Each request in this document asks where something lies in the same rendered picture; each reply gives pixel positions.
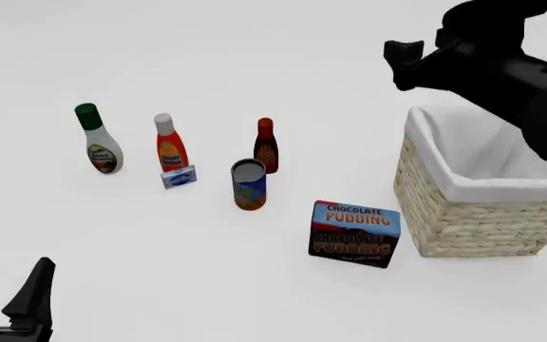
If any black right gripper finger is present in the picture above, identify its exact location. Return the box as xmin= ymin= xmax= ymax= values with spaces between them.
xmin=392 ymin=66 xmax=422 ymax=92
xmin=383 ymin=39 xmax=427 ymax=69

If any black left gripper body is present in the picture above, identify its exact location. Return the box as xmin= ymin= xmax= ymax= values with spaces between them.
xmin=0 ymin=322 xmax=54 ymax=342

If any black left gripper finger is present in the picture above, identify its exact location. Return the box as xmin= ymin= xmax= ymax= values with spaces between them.
xmin=1 ymin=256 xmax=57 ymax=331

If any wicker basket with white lining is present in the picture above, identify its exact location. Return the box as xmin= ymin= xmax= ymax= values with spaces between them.
xmin=392 ymin=104 xmax=547 ymax=259

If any dark brown red-capped sauce bottle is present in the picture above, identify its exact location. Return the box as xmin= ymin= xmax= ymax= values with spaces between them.
xmin=253 ymin=117 xmax=280 ymax=175

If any orange white-capped sauce bottle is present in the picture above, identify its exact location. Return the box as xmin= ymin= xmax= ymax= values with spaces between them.
xmin=153 ymin=112 xmax=191 ymax=174

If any chocolate pudding box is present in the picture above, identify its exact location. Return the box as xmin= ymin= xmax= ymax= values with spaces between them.
xmin=308 ymin=199 xmax=403 ymax=270

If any white green-capped dressing bottle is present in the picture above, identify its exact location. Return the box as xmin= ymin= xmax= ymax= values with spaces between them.
xmin=73 ymin=103 xmax=125 ymax=176

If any small blue white box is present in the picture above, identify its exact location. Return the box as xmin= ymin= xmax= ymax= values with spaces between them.
xmin=160 ymin=164 xmax=198 ymax=191

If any blue printed tin can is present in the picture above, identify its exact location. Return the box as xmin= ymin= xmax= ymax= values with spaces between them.
xmin=230 ymin=158 xmax=268 ymax=212

